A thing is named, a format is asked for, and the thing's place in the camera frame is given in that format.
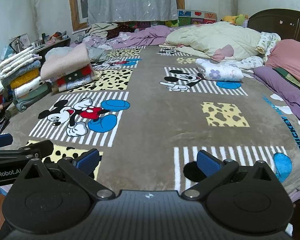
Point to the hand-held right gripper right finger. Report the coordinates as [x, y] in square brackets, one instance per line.
[208, 163]

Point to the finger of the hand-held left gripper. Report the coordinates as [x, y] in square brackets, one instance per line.
[27, 150]
[1, 141]

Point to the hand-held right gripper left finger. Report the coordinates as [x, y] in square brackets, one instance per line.
[87, 160]

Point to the white floral garment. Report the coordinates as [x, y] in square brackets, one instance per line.
[220, 72]

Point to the tall stack of folded clothes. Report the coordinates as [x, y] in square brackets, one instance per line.
[25, 80]

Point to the beige crumpled clothes pile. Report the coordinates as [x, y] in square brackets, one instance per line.
[100, 28]

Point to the printed cartoon blanket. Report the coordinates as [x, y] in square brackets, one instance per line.
[150, 110]

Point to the plush toy red white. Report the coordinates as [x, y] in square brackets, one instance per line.
[65, 60]

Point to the purple folded blanket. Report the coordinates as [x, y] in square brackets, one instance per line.
[277, 87]

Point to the grey-green crumpled cloth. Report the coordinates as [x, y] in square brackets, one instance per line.
[97, 55]

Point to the dark desk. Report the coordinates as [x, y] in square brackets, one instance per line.
[57, 43]

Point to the pile of small desk items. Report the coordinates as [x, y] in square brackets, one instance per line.
[53, 36]

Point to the green striped cloth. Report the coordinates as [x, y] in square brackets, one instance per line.
[292, 80]

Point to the cream quilt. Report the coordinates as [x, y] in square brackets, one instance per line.
[210, 37]

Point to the dark red patterned cloth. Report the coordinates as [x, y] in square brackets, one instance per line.
[120, 31]

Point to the white floral bed sheet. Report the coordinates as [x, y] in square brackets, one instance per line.
[267, 40]

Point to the pink pillow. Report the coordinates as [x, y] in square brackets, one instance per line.
[292, 55]

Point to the purple quilt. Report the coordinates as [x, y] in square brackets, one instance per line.
[150, 36]

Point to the yellow plush toy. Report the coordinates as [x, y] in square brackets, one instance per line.
[236, 18]

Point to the dark wooden headboard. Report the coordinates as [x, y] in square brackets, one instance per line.
[272, 22]

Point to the grey curtain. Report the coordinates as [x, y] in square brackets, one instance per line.
[130, 0]

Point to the white picture frame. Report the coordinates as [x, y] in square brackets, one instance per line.
[25, 40]

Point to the wooden window frame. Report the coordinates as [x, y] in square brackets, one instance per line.
[72, 10]

